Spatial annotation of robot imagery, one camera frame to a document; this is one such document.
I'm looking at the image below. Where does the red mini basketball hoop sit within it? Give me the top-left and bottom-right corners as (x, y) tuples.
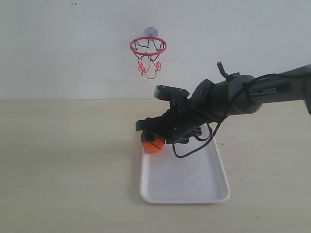
(129, 36), (167, 80)

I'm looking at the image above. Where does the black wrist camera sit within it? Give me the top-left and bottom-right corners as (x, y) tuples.
(154, 85), (190, 108)

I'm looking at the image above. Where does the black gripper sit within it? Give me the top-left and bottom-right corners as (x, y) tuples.
(135, 108), (209, 144)

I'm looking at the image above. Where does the black cable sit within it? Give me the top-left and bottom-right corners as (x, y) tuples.
(171, 72), (311, 159)

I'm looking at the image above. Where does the clear suction cup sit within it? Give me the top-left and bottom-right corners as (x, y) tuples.
(144, 27), (158, 37)

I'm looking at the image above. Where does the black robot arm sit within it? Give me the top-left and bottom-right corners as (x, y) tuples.
(135, 63), (311, 144)

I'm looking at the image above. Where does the small orange basketball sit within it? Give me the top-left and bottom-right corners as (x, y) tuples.
(142, 137), (165, 153)

